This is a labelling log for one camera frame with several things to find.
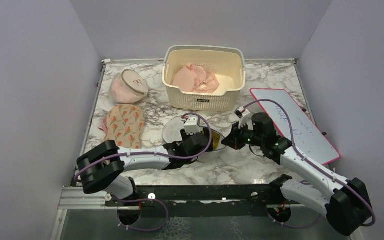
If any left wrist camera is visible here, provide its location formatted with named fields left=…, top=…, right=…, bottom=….
left=181, top=116, right=201, bottom=136

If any cream perforated plastic basket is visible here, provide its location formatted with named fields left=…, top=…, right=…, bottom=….
left=162, top=45, right=246, bottom=112

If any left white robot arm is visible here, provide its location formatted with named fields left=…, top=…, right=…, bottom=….
left=74, top=127, right=213, bottom=206

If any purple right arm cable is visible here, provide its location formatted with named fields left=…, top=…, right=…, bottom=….
left=241, top=98, right=377, bottom=229

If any yellow bra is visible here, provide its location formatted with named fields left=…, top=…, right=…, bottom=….
left=212, top=131, right=223, bottom=152

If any black front mounting rail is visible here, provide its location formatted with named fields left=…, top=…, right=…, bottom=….
left=71, top=175, right=302, bottom=220

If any pink mesh laundry bag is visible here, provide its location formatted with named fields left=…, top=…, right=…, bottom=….
left=108, top=69, right=149, bottom=105

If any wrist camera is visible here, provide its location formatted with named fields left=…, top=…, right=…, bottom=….
left=234, top=106, right=252, bottom=129
left=181, top=116, right=201, bottom=136

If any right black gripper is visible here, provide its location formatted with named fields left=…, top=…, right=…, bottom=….
left=221, top=121, right=265, bottom=151

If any aluminium table frame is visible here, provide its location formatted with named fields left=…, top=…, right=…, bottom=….
left=52, top=59, right=343, bottom=240

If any pink-framed whiteboard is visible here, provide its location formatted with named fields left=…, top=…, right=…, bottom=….
left=250, top=88, right=341, bottom=165

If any floral beige laundry bag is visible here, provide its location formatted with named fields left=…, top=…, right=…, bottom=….
left=99, top=104, right=146, bottom=149

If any pink bra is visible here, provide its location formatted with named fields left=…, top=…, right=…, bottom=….
left=171, top=63, right=220, bottom=94

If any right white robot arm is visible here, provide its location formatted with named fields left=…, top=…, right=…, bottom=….
left=221, top=112, right=375, bottom=236

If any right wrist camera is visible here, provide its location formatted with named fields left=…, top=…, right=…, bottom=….
left=234, top=106, right=252, bottom=129

